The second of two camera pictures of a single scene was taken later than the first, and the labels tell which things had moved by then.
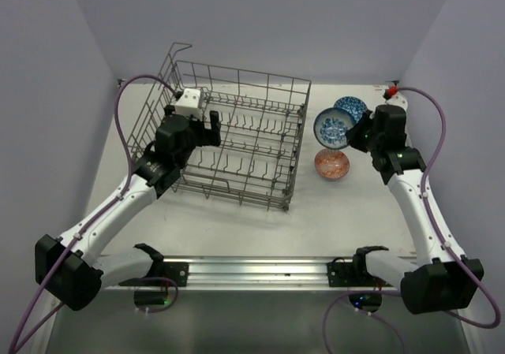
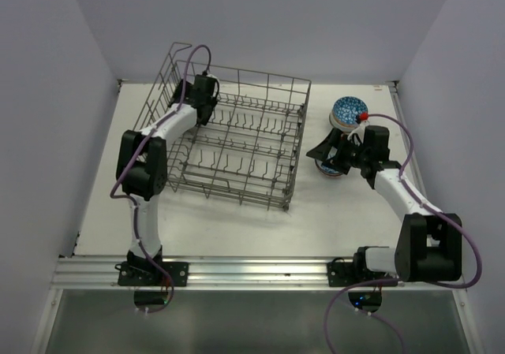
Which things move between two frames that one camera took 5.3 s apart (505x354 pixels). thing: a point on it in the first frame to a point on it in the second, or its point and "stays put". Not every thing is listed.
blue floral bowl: x=331 y=127 to x=325 y=169
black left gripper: x=207 y=136 to x=188 y=87
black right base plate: x=347 y=274 stays put
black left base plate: x=176 y=270 stays put
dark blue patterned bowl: x=354 y=106 stays put
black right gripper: x=353 y=134 to x=320 y=151
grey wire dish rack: x=262 y=121 stays put
